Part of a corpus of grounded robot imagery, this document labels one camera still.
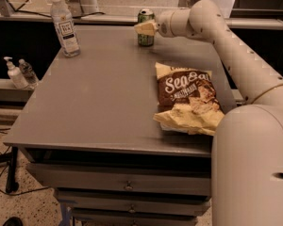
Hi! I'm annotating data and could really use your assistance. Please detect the middle grey drawer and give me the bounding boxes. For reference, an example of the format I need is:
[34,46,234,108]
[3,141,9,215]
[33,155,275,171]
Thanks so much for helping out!
[55,190,210,216]

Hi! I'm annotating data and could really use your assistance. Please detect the top grey drawer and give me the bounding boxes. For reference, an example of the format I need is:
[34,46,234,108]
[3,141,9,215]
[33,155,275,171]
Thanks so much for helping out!
[26,163,211,196]

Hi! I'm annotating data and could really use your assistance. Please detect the black table leg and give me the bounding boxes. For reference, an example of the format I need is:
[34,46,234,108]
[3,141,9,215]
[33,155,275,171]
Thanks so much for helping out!
[6,147,19,194]

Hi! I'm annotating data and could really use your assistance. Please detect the white pump dispenser bottle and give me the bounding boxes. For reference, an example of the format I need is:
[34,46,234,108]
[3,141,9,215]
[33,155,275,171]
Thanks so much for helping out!
[4,56,28,89]

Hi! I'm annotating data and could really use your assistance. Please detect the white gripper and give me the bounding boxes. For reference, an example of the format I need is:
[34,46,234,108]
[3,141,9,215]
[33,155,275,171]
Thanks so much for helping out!
[134,10,177,38]

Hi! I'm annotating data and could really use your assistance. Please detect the bottom grey drawer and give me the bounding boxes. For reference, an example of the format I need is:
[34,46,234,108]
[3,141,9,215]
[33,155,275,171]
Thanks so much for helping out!
[73,208,197,226]

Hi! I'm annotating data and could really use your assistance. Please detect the black floor cable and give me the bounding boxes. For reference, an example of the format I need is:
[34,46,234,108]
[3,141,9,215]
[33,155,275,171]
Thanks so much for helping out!
[0,120,52,197]

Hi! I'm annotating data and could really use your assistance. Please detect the green soda can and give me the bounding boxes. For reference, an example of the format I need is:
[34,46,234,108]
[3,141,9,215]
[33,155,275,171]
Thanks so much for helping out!
[138,8,155,47]

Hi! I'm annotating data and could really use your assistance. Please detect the brown yellow chip bag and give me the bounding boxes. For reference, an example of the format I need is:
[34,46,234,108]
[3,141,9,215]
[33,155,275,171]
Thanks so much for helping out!
[153,62,225,136]

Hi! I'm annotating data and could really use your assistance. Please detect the clear plastic water bottle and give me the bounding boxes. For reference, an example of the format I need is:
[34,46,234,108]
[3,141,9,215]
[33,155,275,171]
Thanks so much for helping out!
[50,0,80,57]

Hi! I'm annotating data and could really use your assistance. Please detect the grey drawer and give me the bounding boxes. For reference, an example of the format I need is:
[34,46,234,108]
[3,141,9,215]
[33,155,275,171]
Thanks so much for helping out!
[55,190,210,216]
[73,208,197,226]
[26,163,211,196]

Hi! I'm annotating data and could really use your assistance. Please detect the grey side shelf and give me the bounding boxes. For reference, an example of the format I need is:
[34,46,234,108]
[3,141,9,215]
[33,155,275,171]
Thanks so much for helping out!
[0,79,34,102]

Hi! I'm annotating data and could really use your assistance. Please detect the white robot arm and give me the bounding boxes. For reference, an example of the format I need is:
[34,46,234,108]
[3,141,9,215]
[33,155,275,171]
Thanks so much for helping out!
[135,0,283,226]

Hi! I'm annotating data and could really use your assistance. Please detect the small clear bottle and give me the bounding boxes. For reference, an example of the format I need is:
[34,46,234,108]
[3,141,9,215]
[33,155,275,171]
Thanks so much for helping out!
[19,59,39,87]

